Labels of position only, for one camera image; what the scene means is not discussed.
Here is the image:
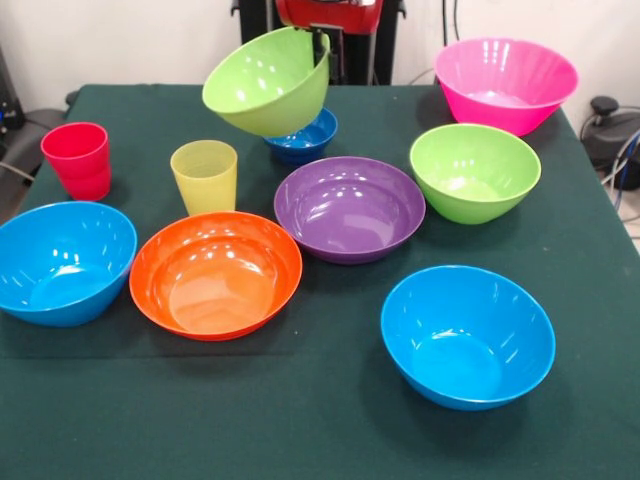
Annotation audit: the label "green plastic bowl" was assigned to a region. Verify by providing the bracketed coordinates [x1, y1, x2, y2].
[409, 123, 543, 226]
[201, 25, 332, 139]

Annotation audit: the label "red plastic cup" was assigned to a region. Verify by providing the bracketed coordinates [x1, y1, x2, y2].
[40, 122, 112, 202]

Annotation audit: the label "orange plastic bowl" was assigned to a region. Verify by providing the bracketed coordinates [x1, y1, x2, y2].
[128, 211, 304, 343]

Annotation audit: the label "tangle of floor cables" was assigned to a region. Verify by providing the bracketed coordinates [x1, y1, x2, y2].
[599, 127, 640, 241]

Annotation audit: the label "light blue plastic bowl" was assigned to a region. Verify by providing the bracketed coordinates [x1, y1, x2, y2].
[380, 264, 557, 412]
[0, 200, 139, 328]

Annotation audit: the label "dark green tablecloth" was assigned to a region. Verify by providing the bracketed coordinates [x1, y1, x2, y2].
[0, 83, 640, 480]

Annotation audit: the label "black equipment case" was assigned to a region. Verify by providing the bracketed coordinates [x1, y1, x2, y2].
[0, 44, 26, 146]

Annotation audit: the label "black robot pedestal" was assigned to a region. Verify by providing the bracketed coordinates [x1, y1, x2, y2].
[230, 0, 407, 87]

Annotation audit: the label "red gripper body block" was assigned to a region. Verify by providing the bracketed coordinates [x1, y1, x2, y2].
[276, 0, 385, 36]

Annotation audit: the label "purple plastic bowl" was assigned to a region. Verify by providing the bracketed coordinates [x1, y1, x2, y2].
[273, 155, 427, 265]

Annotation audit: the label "black wall cables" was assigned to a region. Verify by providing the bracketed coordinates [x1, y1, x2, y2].
[442, 0, 462, 46]

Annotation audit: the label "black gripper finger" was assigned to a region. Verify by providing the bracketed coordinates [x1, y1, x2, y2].
[329, 32, 347, 84]
[311, 29, 329, 67]

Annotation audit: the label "yellow plastic cup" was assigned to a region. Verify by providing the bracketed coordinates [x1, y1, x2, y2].
[169, 139, 239, 217]

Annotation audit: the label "large magenta plastic bowl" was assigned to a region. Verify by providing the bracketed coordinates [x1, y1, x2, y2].
[433, 36, 580, 138]

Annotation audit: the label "small dark blue bowl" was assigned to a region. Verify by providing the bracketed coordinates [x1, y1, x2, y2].
[263, 107, 339, 167]

